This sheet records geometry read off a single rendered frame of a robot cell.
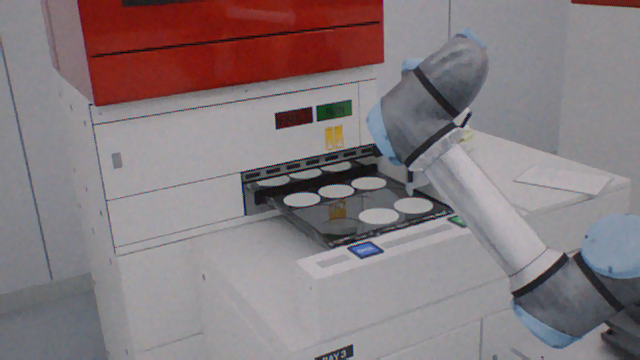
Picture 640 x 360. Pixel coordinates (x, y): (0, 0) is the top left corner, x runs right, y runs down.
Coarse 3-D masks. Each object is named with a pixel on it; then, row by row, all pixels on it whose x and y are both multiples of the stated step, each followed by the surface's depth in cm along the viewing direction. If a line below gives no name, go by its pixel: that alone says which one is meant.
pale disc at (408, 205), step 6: (408, 198) 174; (414, 198) 174; (420, 198) 174; (396, 204) 171; (402, 204) 171; (408, 204) 170; (414, 204) 170; (420, 204) 170; (426, 204) 170; (432, 204) 169; (402, 210) 167; (408, 210) 167; (414, 210) 167; (420, 210) 166; (426, 210) 166
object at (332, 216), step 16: (368, 176) 192; (304, 192) 183; (368, 192) 180; (384, 192) 180; (400, 192) 179; (288, 208) 172; (304, 208) 172; (320, 208) 171; (336, 208) 171; (352, 208) 170; (368, 208) 169; (384, 208) 169; (432, 208) 167; (320, 224) 161; (336, 224) 161; (352, 224) 160; (368, 224) 160; (384, 224) 159; (336, 240) 152
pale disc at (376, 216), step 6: (366, 210) 168; (372, 210) 168; (378, 210) 168; (384, 210) 168; (390, 210) 167; (360, 216) 165; (366, 216) 165; (372, 216) 164; (378, 216) 164; (384, 216) 164; (390, 216) 164; (396, 216) 164; (372, 222) 161; (378, 222) 161; (384, 222) 160
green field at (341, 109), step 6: (348, 102) 189; (318, 108) 184; (324, 108) 185; (330, 108) 186; (336, 108) 187; (342, 108) 188; (348, 108) 189; (318, 114) 185; (324, 114) 186; (330, 114) 187; (336, 114) 188; (342, 114) 189; (348, 114) 190
